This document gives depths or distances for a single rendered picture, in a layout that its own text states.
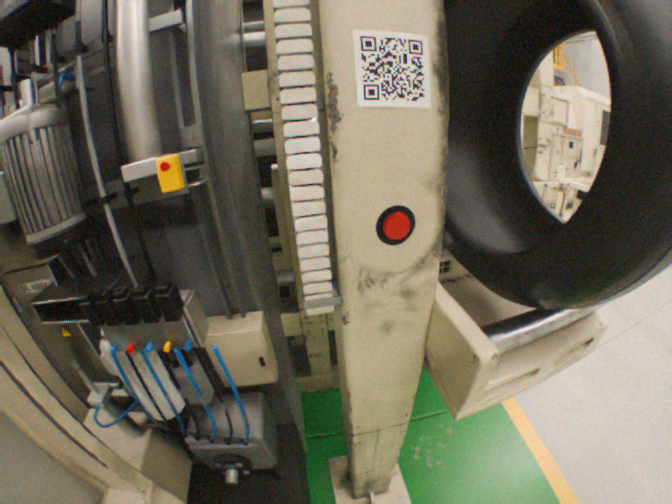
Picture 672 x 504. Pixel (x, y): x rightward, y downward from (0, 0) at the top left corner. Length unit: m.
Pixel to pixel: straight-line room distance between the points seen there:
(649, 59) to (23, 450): 0.56
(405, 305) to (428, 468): 0.98
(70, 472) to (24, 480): 0.05
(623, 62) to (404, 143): 0.22
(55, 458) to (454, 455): 1.24
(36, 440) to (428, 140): 0.45
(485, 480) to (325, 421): 0.74
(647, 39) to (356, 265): 0.36
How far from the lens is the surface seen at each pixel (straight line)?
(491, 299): 0.66
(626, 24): 0.31
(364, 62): 0.27
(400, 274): 0.32
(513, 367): 0.43
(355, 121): 0.26
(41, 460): 0.30
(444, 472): 1.26
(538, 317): 0.44
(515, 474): 1.35
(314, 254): 0.29
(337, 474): 1.21
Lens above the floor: 1.16
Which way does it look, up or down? 26 degrees down
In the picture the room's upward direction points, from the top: 4 degrees counter-clockwise
